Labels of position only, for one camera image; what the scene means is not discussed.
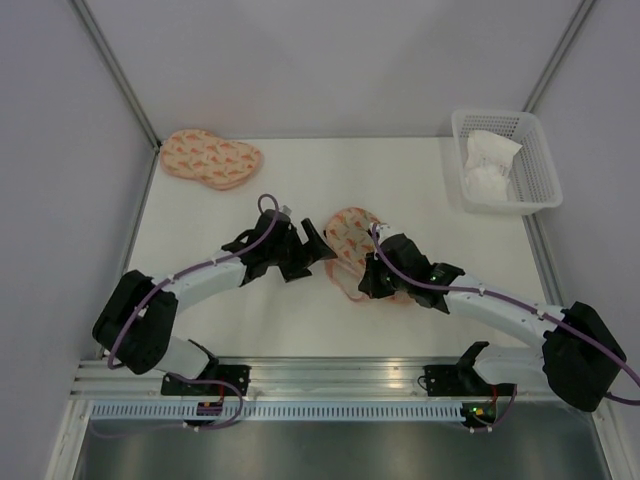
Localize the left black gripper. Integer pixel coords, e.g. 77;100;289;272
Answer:
267;219;335;282

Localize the floral mesh laundry bag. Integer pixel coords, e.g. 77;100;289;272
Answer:
322;206;419;307

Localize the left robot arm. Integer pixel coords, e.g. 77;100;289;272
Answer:
92;209;337;396

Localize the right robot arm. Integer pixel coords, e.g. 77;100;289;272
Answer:
358;223;638;412

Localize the white bra in basket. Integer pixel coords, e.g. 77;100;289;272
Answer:
464;130;522;202

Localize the white perforated plastic basket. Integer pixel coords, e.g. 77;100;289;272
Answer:
451;109;563;216

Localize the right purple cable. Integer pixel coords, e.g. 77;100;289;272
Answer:
369;223;640;406

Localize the purple cable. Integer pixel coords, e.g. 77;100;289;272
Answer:
369;223;640;406
106;193;286;370

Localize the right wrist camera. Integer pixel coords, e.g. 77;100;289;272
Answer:
369;223;403;244

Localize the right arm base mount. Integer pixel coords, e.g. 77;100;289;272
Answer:
417;364;515;399

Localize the white slotted cable duct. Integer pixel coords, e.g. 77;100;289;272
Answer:
90;400;465;423

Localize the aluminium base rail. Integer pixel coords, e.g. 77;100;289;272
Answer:
70;357;558;402

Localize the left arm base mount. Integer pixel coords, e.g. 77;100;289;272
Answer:
161;364;250;417

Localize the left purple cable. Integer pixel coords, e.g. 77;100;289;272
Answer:
106;193;286;370

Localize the left aluminium frame post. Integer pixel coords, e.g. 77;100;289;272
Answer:
68;0;161;152

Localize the aluminium frame post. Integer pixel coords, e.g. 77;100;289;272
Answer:
522;0;599;113
68;0;161;152

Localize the right aluminium frame post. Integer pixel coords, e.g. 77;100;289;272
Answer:
522;0;599;113

